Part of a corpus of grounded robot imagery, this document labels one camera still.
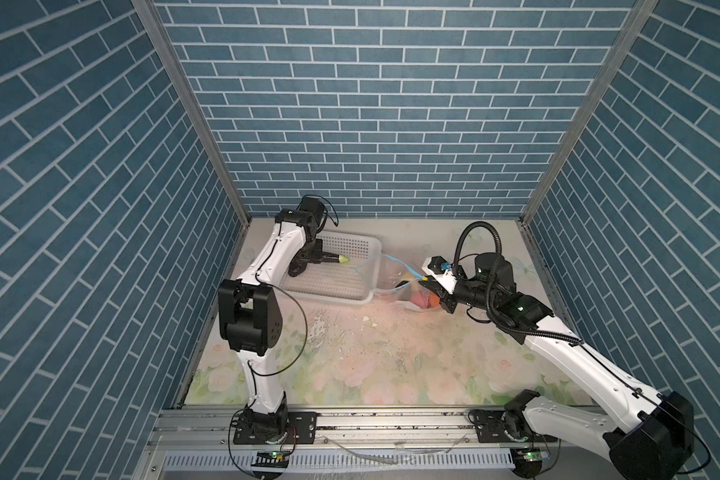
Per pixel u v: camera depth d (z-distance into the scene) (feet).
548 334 1.63
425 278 2.34
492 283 1.82
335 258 3.45
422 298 2.57
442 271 2.01
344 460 2.32
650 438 1.22
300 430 2.43
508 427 2.34
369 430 2.47
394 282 3.18
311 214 2.22
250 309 1.62
